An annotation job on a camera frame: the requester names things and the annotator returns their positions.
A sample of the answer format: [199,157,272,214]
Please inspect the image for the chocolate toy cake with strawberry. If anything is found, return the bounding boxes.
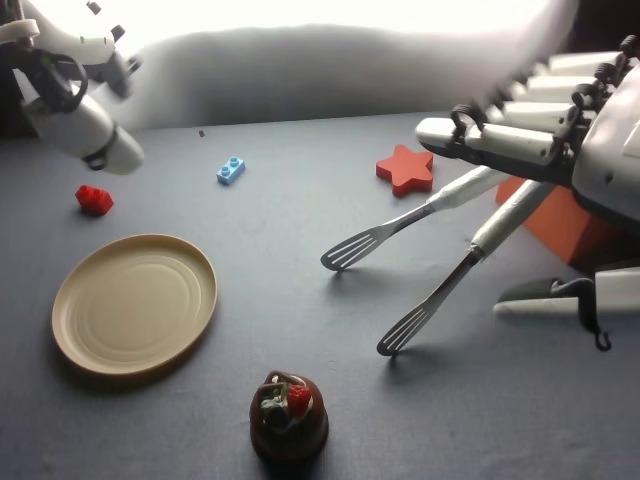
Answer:
[248,369,330,464]

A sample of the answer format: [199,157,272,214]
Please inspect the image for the red toy brick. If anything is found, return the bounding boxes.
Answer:
[75,184,115,217]

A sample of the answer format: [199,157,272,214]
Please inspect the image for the orange foam block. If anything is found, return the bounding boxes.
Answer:
[495,174,640,269]

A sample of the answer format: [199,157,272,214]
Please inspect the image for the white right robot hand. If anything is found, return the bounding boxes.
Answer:
[414,34,640,351]

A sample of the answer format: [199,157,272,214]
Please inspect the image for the metal tongs with taped handles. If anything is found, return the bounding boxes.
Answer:
[319,164,557,358]

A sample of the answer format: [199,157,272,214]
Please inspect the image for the beige round plate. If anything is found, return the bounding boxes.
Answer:
[51,233,219,387]

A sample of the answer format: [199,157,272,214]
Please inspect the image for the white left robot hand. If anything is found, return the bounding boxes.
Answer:
[9,0,147,176]

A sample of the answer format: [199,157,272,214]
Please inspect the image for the light blue toy brick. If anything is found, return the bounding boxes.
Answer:
[216,156,247,188]

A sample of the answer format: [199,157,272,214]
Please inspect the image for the white backdrop sheet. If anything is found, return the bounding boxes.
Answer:
[9,0,640,134]

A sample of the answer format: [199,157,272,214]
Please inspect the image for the red star block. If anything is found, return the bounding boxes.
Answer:
[375,144,435,199]

